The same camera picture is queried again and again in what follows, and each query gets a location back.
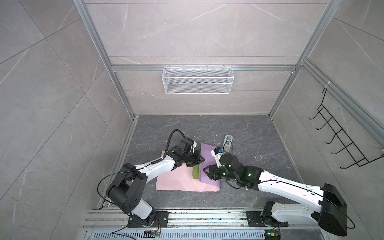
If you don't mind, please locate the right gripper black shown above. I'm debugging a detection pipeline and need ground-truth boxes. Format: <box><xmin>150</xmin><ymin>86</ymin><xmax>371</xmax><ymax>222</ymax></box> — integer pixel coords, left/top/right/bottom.
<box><xmin>202</xmin><ymin>163</ymin><xmax>240</xmax><ymax>182</ymax></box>

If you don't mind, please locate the pink wrapping paper sheet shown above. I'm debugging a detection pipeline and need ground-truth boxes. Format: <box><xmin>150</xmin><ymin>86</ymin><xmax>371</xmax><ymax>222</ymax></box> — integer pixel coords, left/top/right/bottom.
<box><xmin>155</xmin><ymin>142</ymin><xmax>222</xmax><ymax>193</ymax></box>

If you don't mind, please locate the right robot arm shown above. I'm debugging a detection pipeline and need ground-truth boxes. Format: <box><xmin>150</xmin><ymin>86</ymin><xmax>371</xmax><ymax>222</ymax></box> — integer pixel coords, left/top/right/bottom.
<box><xmin>203</xmin><ymin>153</ymin><xmax>348</xmax><ymax>237</ymax></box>

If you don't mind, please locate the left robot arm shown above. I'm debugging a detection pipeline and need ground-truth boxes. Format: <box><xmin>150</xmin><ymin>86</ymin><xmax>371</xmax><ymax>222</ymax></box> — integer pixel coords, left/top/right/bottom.
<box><xmin>106</xmin><ymin>139</ymin><xmax>205</xmax><ymax>227</ymax></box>

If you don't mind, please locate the white tape dispenser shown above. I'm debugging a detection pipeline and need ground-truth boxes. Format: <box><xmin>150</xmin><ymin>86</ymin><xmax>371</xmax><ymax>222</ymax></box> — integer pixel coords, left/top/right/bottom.
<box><xmin>223</xmin><ymin>135</ymin><xmax>233</xmax><ymax>153</ymax></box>

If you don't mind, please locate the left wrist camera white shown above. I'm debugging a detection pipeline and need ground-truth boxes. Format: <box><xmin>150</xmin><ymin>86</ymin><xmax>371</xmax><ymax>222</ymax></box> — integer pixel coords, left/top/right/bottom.
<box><xmin>191</xmin><ymin>141</ymin><xmax>197</xmax><ymax>153</ymax></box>

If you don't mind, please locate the white wire mesh basket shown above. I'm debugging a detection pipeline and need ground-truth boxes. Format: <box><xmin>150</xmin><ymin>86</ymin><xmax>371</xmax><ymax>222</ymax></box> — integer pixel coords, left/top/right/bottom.
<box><xmin>162</xmin><ymin>67</ymin><xmax>235</xmax><ymax>95</ymax></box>

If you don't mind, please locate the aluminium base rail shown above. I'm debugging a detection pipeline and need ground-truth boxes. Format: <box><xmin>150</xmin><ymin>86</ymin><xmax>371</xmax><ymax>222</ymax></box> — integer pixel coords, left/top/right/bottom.
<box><xmin>81</xmin><ymin>208</ymin><xmax>336</xmax><ymax>240</ymax></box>

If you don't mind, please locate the black wire hook rack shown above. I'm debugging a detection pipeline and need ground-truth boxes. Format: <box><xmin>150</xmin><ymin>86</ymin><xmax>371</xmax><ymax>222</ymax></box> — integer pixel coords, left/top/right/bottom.
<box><xmin>308</xmin><ymin>88</ymin><xmax>384</xmax><ymax>170</ymax></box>

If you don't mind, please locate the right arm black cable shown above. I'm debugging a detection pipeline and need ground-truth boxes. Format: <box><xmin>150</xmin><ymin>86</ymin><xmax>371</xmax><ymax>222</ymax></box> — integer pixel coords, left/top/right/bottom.
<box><xmin>257</xmin><ymin>179</ymin><xmax>356</xmax><ymax>230</ymax></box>

